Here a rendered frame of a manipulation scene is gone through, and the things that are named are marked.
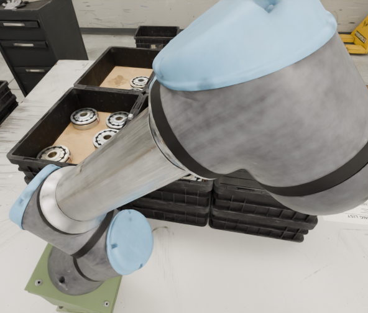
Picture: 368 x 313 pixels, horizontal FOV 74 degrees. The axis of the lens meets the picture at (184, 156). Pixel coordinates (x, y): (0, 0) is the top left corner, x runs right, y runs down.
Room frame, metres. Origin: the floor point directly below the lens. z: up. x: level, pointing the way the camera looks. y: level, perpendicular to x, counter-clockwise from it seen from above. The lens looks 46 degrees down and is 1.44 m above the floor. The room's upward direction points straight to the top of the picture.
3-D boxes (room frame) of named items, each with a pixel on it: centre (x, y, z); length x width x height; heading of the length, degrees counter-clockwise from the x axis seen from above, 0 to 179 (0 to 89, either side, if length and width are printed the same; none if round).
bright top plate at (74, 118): (0.78, 0.39, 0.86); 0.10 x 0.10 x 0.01
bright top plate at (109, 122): (0.75, 0.25, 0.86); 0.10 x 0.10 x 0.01
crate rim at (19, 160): (0.65, 0.33, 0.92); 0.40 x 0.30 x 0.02; 170
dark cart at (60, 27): (2.29, 1.26, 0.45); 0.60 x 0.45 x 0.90; 177
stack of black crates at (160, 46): (2.44, 0.25, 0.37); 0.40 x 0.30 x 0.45; 87
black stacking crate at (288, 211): (0.55, -0.26, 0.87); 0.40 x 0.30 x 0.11; 170
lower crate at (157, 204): (0.60, 0.04, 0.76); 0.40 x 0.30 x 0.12; 170
